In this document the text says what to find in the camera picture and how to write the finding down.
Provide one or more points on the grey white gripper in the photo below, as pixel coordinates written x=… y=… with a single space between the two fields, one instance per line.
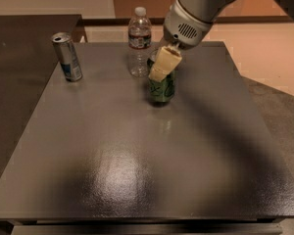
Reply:
x=183 y=29

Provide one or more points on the green soda can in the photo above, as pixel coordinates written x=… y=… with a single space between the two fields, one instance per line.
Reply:
x=163 y=92

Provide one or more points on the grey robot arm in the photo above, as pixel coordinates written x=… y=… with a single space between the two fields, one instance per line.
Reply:
x=286 y=5

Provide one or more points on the clear plastic water bottle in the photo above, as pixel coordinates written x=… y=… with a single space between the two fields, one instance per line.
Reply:
x=139 y=37

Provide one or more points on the silver blue slim can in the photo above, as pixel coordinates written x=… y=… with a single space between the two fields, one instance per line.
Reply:
x=64 y=48

